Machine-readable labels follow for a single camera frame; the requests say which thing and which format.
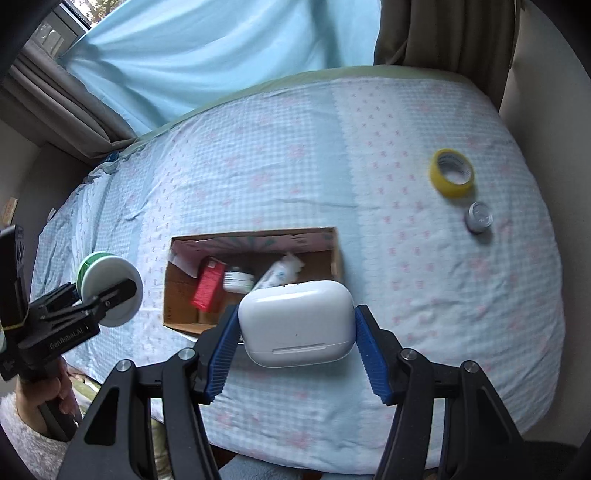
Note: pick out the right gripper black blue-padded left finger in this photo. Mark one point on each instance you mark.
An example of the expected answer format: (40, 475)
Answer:
(114, 440)

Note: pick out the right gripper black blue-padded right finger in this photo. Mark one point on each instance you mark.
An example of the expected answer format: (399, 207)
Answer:
(480, 439)

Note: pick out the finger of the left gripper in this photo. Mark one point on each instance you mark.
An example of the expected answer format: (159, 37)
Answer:
(115, 304)
(56, 300)

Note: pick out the green striped white-lid jar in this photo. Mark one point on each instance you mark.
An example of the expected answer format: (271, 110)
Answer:
(102, 270)

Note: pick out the red carton box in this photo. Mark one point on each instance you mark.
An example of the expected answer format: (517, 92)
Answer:
(207, 296)

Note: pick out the small white black-lid jar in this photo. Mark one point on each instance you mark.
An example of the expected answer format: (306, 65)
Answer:
(238, 281)

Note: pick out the white pill bottle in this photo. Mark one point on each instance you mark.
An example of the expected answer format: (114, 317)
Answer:
(282, 272)

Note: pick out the white earbuds case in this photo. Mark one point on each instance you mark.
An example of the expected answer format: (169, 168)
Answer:
(299, 324)

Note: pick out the person's left hand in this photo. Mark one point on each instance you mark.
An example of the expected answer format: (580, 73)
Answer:
(30, 396)

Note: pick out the open cardboard box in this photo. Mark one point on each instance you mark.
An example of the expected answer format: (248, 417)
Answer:
(255, 251)

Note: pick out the grey left curtain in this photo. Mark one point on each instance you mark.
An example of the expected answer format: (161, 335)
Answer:
(50, 104)

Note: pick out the checkered floral bed sheet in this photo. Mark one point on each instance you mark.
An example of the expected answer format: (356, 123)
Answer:
(352, 150)

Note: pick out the small silver-lid jar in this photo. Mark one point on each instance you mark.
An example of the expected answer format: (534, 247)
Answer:
(478, 218)

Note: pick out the light blue curtain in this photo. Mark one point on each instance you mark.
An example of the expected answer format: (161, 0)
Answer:
(154, 61)

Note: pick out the yellow tape roll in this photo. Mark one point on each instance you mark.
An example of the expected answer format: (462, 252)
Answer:
(451, 173)

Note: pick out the window frame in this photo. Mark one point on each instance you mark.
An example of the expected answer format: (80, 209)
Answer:
(60, 29)

